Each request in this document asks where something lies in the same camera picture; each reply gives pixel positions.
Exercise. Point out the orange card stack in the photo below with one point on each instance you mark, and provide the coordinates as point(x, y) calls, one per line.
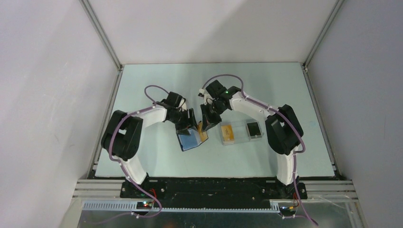
point(227, 133)

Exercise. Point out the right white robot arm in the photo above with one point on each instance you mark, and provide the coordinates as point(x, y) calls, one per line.
point(284, 131)

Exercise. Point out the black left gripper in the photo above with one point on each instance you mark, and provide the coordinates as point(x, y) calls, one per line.
point(182, 130)

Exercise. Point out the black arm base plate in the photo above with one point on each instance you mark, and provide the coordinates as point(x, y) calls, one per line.
point(216, 193)

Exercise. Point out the blue card holder wallet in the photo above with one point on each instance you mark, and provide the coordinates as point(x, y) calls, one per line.
point(189, 142)

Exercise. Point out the controller board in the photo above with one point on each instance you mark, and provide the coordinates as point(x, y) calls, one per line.
point(144, 205)
point(287, 209)

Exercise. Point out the right controller board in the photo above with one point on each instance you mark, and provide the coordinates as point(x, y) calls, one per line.
point(287, 209)

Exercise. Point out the orange credit card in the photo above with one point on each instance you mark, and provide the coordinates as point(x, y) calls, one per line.
point(202, 134)

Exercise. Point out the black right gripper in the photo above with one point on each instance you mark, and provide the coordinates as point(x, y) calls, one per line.
point(206, 118)

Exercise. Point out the left controller board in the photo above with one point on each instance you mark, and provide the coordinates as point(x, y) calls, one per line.
point(144, 205)

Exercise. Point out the clear plastic card tray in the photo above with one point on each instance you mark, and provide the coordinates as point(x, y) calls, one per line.
point(240, 131)

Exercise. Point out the grey cable duct strip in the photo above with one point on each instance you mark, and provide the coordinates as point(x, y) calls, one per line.
point(135, 206)

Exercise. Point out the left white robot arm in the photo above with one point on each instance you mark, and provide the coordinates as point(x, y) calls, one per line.
point(122, 136)

